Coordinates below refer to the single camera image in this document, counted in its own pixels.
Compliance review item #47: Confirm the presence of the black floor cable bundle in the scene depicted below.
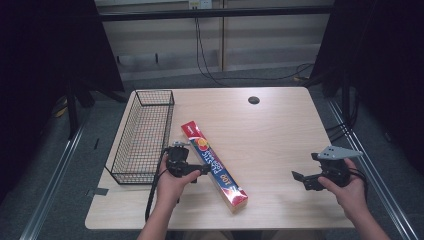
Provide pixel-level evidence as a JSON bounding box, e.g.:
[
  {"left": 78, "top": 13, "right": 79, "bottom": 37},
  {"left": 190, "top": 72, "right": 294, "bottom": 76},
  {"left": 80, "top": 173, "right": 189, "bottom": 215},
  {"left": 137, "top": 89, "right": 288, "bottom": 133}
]
[{"left": 324, "top": 93, "right": 361, "bottom": 144}]

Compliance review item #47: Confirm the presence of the black hanging wall cable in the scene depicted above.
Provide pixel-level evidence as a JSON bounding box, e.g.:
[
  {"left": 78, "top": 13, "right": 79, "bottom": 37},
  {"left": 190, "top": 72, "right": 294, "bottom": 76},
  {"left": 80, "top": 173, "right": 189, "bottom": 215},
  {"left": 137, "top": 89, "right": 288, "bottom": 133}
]
[{"left": 194, "top": 16, "right": 315, "bottom": 88}]

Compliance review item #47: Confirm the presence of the person's right hand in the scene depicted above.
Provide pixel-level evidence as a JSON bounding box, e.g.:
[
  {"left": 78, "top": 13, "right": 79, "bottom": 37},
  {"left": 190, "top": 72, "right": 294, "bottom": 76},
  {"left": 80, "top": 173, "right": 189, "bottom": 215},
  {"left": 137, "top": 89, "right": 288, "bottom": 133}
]
[{"left": 317, "top": 157, "right": 368, "bottom": 221}]

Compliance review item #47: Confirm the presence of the white wall power outlet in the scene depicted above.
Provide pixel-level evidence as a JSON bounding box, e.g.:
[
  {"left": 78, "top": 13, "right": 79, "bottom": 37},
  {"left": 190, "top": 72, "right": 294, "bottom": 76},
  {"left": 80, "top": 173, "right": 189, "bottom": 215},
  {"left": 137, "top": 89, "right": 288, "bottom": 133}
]
[{"left": 187, "top": 0, "right": 214, "bottom": 10}]

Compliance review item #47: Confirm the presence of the grey tape piece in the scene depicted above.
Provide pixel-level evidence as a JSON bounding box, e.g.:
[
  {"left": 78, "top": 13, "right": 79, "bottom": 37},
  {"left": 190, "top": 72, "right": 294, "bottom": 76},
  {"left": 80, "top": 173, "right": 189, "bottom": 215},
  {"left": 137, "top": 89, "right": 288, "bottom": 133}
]
[{"left": 85, "top": 187, "right": 110, "bottom": 198}]

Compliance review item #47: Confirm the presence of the black wire basket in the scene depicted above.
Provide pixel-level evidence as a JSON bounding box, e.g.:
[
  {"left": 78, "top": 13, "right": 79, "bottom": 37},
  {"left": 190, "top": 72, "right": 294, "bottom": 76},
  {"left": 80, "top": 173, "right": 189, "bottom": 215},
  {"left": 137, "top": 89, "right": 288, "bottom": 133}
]
[{"left": 104, "top": 88, "right": 176, "bottom": 186}]

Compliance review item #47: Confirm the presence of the person's left hand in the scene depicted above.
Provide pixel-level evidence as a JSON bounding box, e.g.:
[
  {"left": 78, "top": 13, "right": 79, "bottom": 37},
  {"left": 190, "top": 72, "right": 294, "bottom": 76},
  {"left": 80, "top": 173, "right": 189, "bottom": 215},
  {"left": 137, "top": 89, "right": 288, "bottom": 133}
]
[{"left": 155, "top": 159, "right": 202, "bottom": 210}]

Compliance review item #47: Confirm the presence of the black curtain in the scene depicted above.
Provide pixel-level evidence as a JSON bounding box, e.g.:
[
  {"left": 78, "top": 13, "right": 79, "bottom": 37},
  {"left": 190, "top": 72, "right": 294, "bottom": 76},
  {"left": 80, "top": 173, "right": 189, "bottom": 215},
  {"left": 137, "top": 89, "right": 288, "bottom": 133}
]
[
  {"left": 0, "top": 0, "right": 126, "bottom": 204},
  {"left": 308, "top": 0, "right": 424, "bottom": 174}
]

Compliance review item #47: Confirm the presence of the black horizontal metal bar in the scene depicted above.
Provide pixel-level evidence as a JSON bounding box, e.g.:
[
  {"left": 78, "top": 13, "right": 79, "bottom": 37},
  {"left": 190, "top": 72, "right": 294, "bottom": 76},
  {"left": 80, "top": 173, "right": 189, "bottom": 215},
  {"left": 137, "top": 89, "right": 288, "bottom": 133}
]
[{"left": 99, "top": 5, "right": 335, "bottom": 23}]

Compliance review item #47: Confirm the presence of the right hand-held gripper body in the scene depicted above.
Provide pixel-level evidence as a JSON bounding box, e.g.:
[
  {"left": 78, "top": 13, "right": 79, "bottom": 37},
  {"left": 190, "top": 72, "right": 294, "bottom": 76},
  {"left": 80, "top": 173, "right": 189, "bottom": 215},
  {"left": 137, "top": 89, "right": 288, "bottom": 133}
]
[{"left": 311, "top": 145, "right": 364, "bottom": 187}]

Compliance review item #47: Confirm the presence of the long red blue box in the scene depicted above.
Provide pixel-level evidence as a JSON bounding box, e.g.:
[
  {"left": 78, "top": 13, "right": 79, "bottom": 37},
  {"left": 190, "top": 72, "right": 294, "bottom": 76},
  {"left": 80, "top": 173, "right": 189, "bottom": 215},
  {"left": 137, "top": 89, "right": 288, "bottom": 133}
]
[{"left": 180, "top": 120, "right": 250, "bottom": 214}]

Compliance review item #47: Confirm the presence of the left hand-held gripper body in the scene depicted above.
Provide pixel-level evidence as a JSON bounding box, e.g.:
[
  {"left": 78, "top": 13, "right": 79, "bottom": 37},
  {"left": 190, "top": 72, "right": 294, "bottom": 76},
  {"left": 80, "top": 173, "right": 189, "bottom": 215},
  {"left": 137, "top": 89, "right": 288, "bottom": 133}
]
[{"left": 165, "top": 141, "right": 195, "bottom": 178}]

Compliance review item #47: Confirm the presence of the black metal stand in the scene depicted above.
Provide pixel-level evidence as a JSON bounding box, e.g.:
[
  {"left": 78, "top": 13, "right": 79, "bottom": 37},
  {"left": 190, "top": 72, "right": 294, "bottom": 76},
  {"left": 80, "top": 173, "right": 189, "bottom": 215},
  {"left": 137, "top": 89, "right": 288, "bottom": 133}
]
[{"left": 64, "top": 75, "right": 129, "bottom": 140}]

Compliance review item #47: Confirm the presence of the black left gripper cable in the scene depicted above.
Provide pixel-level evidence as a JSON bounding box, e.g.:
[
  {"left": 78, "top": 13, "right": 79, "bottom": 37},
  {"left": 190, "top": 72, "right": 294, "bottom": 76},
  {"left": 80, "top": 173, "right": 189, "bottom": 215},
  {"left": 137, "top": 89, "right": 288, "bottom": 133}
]
[{"left": 144, "top": 149, "right": 169, "bottom": 223}]

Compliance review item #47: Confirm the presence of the aluminium floor rail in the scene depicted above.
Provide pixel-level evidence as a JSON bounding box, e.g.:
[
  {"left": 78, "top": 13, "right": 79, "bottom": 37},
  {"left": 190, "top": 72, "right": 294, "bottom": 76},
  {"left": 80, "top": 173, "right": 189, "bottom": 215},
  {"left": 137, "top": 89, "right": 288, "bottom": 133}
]
[
  {"left": 327, "top": 98, "right": 420, "bottom": 240},
  {"left": 18, "top": 122, "right": 86, "bottom": 240}
]

